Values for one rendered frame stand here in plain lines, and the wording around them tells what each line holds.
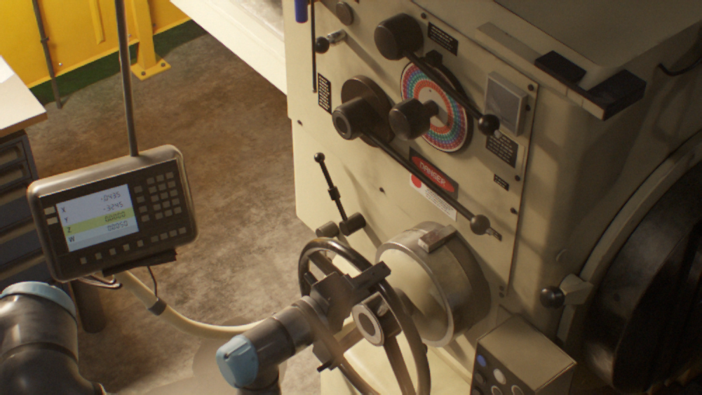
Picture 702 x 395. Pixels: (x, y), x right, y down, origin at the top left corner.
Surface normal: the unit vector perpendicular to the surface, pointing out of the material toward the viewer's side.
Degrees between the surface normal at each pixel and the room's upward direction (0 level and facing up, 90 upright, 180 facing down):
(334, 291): 13
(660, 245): 43
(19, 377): 32
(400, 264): 62
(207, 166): 0
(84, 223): 70
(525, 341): 0
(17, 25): 90
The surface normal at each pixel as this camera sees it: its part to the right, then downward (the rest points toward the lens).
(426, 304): -0.41, 0.41
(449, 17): -0.55, -0.21
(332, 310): 0.61, 0.68
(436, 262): 0.20, -0.51
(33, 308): 0.07, -0.73
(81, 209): 0.39, 0.35
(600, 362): -0.76, 0.59
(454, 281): 0.42, -0.19
